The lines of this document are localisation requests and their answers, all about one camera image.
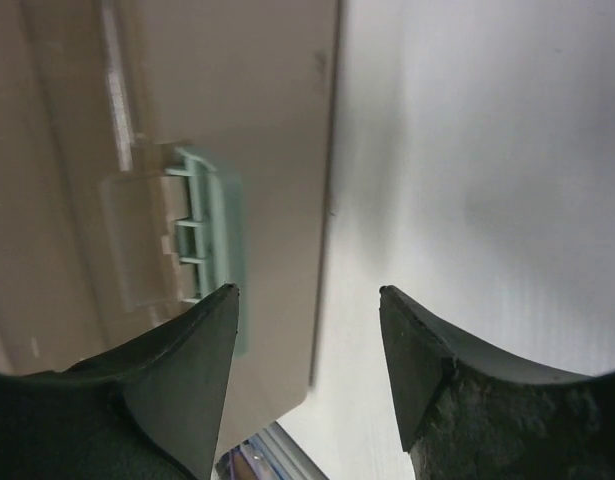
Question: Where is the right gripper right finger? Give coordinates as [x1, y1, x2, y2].
[379, 286, 615, 479]

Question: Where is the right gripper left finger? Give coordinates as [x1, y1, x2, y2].
[0, 284, 239, 479]

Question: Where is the translucent brown toolbox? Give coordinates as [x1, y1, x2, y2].
[0, 1, 342, 453]

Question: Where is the aluminium mounting rail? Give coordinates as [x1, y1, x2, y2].
[210, 422, 328, 480]

